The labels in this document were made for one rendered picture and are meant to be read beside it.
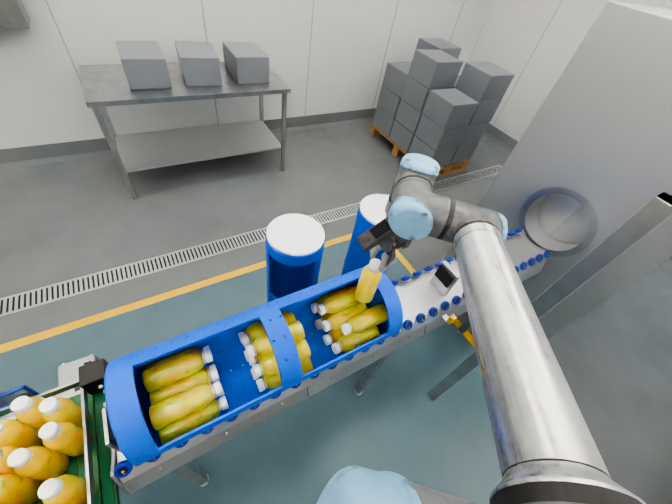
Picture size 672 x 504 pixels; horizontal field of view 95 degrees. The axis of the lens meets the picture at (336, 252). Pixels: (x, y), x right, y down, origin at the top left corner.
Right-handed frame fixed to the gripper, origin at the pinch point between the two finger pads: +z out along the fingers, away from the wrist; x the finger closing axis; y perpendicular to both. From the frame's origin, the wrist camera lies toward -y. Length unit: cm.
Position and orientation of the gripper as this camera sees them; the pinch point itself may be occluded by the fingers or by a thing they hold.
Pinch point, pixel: (375, 264)
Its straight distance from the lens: 97.6
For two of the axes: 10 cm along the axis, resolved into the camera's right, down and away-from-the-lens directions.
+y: 8.6, -2.8, 4.3
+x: -4.9, -6.9, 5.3
